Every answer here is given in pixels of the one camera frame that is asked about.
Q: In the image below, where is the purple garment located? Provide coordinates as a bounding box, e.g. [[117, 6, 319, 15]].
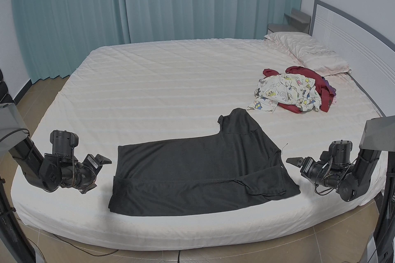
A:
[[324, 80, 337, 103]]

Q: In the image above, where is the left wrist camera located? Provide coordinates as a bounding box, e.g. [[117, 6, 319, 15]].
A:
[[50, 130, 79, 156]]

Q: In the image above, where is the black T-shirt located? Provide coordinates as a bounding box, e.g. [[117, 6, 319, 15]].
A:
[[107, 108, 301, 217]]

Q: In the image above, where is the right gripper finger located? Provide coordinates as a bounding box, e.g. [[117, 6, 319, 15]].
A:
[[286, 156, 307, 168]]

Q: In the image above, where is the grey bedside table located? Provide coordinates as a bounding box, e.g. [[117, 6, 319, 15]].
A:
[[267, 8, 311, 38]]

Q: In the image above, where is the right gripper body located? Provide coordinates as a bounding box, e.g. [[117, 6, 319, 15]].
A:
[[301, 156, 323, 187]]

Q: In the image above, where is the white printed garment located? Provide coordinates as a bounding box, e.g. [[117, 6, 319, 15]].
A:
[[247, 73, 323, 114]]

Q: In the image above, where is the cream pillow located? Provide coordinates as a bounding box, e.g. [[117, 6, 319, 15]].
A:
[[264, 31, 352, 76]]

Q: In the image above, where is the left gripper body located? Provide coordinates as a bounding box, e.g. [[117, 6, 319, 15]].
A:
[[73, 154, 104, 193]]

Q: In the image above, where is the bed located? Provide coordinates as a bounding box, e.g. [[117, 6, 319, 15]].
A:
[[11, 0, 395, 253]]

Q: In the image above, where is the dark red garment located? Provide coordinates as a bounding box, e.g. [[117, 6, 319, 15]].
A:
[[262, 65, 335, 114]]

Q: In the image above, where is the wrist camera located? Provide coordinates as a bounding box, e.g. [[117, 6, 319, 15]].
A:
[[50, 130, 79, 156], [329, 140, 353, 164]]

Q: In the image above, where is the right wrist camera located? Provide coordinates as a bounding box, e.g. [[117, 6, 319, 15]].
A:
[[329, 140, 353, 164]]

